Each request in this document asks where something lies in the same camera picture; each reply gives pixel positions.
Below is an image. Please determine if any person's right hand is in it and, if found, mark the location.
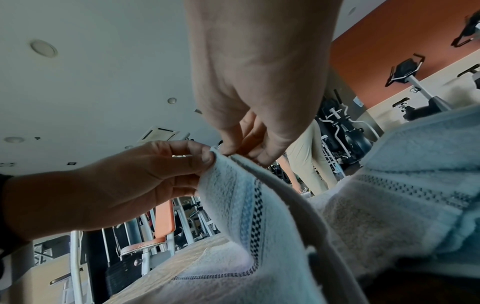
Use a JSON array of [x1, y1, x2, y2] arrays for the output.
[[182, 0, 346, 168]]

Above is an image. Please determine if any person's left hand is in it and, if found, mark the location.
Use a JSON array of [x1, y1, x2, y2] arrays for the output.
[[1, 139, 219, 242]]

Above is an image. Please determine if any grey towel striped border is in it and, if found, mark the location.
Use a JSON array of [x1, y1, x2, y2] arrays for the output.
[[139, 145, 371, 304]]

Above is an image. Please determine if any heap of grey towels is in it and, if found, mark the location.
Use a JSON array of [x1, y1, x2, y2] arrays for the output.
[[306, 103, 480, 283]]

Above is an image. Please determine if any orange padded gym machine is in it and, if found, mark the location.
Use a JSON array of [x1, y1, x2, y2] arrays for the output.
[[68, 189, 227, 298]]

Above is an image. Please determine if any black elliptical trainer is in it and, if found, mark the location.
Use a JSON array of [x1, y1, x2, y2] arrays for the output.
[[315, 88, 381, 179]]

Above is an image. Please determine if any white folding table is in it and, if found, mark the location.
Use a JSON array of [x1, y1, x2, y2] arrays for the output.
[[321, 134, 347, 179]]

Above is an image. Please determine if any beige reception counter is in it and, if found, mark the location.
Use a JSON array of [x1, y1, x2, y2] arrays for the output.
[[10, 253, 92, 304]]

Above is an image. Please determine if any black gym equipment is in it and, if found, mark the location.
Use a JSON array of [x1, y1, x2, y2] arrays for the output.
[[385, 53, 454, 122]]

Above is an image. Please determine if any black exercise bike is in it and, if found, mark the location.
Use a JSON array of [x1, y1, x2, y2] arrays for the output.
[[450, 13, 480, 91]]

